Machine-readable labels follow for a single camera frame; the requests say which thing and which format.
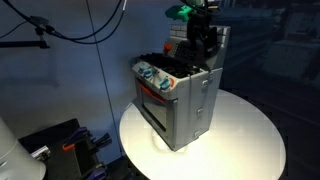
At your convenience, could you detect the large orange stove button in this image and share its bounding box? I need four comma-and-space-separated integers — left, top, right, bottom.
163, 43, 174, 54

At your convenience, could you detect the round white table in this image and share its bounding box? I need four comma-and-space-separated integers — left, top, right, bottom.
118, 88, 287, 180

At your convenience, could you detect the black stand platform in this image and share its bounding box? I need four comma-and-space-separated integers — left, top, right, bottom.
18, 118, 112, 180

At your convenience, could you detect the black hanging cable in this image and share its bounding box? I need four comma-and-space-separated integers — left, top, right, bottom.
2, 0, 125, 45

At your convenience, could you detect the aluminium extrusion bar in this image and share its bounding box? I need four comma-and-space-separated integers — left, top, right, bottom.
30, 145, 52, 162

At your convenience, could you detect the orange oven door handle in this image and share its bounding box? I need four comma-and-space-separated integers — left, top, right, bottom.
139, 82, 167, 105

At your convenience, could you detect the grey toy stove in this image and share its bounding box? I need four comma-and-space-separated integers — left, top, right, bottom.
128, 23, 232, 153

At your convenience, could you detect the blue stove knob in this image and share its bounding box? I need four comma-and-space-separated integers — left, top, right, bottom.
137, 64, 155, 80
158, 76, 173, 91

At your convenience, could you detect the orange purple spring clamp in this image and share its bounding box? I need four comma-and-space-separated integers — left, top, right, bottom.
84, 165, 108, 180
61, 127, 113, 155

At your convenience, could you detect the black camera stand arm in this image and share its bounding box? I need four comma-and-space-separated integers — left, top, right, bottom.
0, 14, 56, 50

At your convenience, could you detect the black stove burner grate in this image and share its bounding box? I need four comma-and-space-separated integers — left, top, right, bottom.
139, 52, 205, 80

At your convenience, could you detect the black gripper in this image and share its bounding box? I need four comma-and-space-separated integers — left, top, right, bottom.
185, 13, 218, 67

